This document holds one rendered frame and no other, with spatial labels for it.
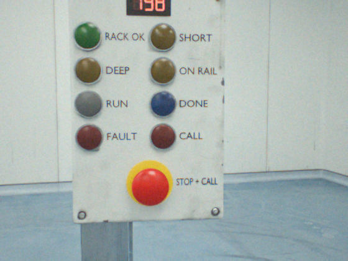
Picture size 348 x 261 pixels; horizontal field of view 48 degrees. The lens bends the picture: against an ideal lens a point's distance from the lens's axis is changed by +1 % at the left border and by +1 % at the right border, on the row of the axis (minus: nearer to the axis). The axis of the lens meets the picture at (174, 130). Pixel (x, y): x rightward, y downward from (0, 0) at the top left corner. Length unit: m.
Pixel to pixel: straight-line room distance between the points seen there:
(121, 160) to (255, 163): 4.29
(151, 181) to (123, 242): 0.14
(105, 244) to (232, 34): 4.15
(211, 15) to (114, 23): 0.11
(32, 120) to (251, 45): 2.53
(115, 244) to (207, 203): 0.14
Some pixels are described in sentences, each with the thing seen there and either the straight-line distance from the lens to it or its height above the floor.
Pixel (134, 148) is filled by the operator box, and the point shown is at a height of 0.91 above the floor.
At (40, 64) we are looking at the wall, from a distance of 4.21.
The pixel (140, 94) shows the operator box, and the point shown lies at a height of 0.97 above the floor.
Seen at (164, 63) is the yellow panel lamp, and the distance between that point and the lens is 0.43.
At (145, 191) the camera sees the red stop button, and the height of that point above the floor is 0.87.
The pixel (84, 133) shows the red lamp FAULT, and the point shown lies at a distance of 0.43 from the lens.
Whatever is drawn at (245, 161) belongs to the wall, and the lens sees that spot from 4.65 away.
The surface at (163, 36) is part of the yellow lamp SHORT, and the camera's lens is 0.43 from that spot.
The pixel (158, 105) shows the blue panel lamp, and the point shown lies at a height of 0.96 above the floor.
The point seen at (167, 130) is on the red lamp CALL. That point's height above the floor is 0.93.
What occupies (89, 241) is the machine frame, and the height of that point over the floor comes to 0.78.
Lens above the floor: 0.97
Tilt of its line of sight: 5 degrees down
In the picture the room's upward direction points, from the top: straight up
